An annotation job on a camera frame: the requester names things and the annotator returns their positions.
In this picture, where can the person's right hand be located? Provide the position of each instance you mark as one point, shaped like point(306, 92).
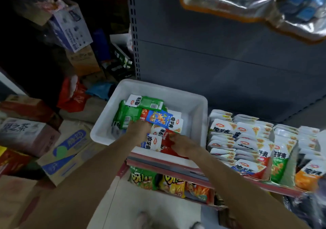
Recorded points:
point(183, 145)

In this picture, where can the person's left hand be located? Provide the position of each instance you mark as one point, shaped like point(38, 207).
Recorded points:
point(138, 130)

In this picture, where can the pile of snack packets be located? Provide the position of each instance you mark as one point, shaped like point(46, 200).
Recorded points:
point(137, 106)

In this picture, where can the gold display box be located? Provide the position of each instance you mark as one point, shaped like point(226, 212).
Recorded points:
point(208, 134)

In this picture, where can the white plastic bin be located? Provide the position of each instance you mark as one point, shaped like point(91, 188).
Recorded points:
point(193, 104)

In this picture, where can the blue display box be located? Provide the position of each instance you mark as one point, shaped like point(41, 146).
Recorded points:
point(266, 175)

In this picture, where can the green display box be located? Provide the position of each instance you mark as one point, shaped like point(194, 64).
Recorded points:
point(291, 173)

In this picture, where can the orange display box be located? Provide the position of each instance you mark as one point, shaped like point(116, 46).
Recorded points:
point(322, 150)

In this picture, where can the person's right forearm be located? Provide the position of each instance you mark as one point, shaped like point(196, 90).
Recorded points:
point(244, 190)

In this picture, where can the person's left forearm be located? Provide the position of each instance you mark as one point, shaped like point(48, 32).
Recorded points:
point(76, 185)

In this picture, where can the blue print cardboard carton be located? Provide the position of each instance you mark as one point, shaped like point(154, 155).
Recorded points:
point(66, 155)

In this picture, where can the person's right shoe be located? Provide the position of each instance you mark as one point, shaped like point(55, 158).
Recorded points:
point(196, 226)

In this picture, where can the person's shoe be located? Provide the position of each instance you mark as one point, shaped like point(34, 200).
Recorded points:
point(142, 220)
point(196, 226)

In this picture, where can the person's left shoe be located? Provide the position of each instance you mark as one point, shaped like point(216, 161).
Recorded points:
point(142, 220)

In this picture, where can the plain brown cardboard carton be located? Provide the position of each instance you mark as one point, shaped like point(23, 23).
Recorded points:
point(84, 61)

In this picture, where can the white blue carton box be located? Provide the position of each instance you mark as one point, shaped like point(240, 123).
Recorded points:
point(71, 25)

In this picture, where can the orange trimmed toy snack bag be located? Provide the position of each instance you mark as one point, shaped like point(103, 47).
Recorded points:
point(254, 2)

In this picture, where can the row of orange chip bags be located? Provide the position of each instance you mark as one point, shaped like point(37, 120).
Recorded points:
point(170, 183)

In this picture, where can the blue plastic bag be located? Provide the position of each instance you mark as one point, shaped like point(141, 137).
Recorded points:
point(99, 90)

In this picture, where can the black green carton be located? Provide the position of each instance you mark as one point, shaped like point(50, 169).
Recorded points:
point(121, 58)

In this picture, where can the red plastic bag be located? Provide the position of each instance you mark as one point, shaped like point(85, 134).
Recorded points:
point(71, 94)

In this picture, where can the pale printed carton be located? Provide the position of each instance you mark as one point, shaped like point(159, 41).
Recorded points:
point(25, 134)

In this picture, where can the red yellow carton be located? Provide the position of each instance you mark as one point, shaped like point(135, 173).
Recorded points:
point(13, 160)

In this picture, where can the black plastic wrapped bundle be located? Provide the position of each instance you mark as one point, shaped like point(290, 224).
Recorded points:
point(305, 211)

